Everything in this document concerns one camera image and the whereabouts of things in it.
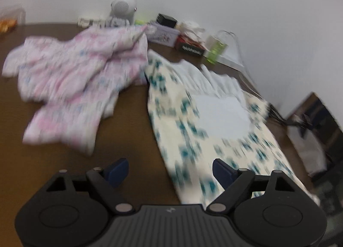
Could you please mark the clear box of orange snacks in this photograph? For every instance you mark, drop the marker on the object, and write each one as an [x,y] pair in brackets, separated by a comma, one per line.
[8,23]

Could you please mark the pink floral garment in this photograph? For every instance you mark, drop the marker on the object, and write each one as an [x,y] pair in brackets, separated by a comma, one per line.
[75,75]

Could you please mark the white power strip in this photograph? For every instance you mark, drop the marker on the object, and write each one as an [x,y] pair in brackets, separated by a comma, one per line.
[230,60]

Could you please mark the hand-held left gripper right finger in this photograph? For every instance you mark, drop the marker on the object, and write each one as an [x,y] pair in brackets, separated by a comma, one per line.
[223,174]

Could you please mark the red black tissue box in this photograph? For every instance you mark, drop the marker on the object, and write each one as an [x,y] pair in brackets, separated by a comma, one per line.
[190,48]

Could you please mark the white robot-shaped speaker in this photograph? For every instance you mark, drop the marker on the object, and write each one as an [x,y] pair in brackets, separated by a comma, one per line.
[123,7]

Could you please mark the lavender tin box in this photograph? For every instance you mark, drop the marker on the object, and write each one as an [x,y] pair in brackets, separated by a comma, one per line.
[163,36]

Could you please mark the wooden chair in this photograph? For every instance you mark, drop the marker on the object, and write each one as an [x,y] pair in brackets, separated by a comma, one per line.
[321,107]

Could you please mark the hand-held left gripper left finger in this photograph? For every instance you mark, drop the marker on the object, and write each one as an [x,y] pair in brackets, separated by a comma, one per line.
[118,173]

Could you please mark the green spray bottle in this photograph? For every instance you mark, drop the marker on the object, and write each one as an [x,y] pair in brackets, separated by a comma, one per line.
[215,49]

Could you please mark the small black box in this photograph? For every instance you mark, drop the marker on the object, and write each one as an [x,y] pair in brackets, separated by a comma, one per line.
[166,20]

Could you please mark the cream green-flowered garment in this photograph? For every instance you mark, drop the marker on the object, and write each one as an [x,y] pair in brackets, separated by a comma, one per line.
[187,129]

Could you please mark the crumpled white tissue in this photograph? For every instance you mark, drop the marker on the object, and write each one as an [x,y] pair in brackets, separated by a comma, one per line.
[191,28]

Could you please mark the small green white box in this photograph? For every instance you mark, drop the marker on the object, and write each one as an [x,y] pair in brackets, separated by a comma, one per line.
[141,22]

